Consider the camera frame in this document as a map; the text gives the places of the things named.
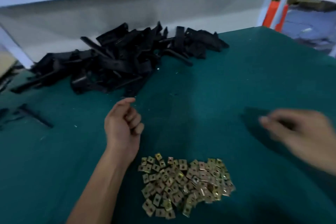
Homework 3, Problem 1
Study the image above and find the pile of black plastic brackets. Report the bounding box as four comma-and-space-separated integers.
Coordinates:
9, 22, 230, 96

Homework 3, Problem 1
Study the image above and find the person's right hand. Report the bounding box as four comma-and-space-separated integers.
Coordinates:
259, 108, 336, 176

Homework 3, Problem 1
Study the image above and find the person's left hand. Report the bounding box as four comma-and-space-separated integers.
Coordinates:
104, 97, 145, 167

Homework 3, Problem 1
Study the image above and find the thin black plastic strip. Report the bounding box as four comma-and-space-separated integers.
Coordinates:
18, 104, 54, 128

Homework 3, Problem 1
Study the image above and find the person's left forearm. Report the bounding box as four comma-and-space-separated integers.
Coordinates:
66, 150, 129, 224

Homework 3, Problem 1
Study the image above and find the pile of brass clip nuts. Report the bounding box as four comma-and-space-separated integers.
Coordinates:
138, 153, 236, 220

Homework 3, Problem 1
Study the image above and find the green table cloth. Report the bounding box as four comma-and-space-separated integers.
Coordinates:
0, 27, 336, 224

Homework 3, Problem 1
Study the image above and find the white metal post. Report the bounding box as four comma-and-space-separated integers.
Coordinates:
0, 24, 35, 70

